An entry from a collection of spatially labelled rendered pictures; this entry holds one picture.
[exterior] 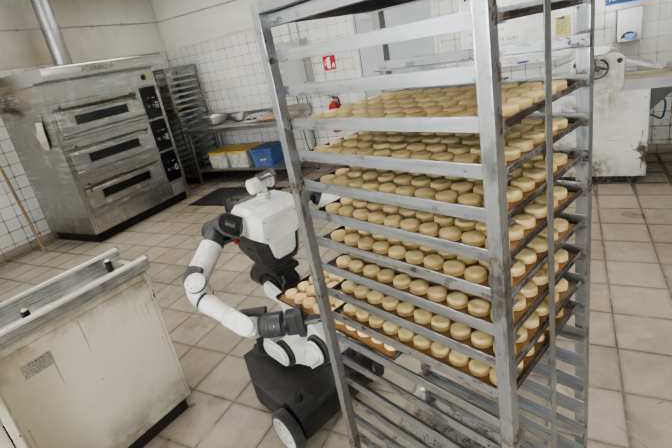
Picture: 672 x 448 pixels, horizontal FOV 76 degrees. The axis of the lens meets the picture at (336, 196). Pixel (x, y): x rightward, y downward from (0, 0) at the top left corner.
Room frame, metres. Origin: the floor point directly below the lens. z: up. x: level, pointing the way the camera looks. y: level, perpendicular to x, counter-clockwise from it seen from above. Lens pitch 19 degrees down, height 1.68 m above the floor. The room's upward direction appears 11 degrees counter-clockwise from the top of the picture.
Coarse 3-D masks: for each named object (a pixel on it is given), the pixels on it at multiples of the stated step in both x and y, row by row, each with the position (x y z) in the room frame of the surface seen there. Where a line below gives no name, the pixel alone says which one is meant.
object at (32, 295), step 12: (108, 252) 2.07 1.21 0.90; (84, 264) 1.97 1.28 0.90; (96, 264) 2.00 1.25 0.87; (60, 276) 1.88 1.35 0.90; (72, 276) 1.91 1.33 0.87; (84, 276) 1.95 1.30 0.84; (36, 288) 1.79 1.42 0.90; (48, 288) 1.83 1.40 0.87; (60, 288) 1.86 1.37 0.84; (12, 300) 1.72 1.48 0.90; (24, 300) 1.75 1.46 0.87; (36, 300) 1.78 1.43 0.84; (0, 312) 1.68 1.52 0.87; (12, 312) 1.71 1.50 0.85
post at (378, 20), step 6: (378, 12) 1.46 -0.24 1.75; (372, 18) 1.48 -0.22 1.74; (378, 18) 1.46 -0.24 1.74; (384, 18) 1.48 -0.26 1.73; (378, 24) 1.46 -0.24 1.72; (384, 24) 1.48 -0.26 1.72; (378, 48) 1.47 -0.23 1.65; (384, 48) 1.47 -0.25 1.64; (378, 54) 1.48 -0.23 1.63; (384, 54) 1.46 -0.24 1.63; (378, 60) 1.48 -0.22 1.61; (384, 60) 1.46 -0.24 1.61; (384, 72) 1.47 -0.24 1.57; (390, 72) 1.48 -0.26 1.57; (426, 366) 1.46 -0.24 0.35; (426, 378) 1.47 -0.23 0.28; (426, 396) 1.48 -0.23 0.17
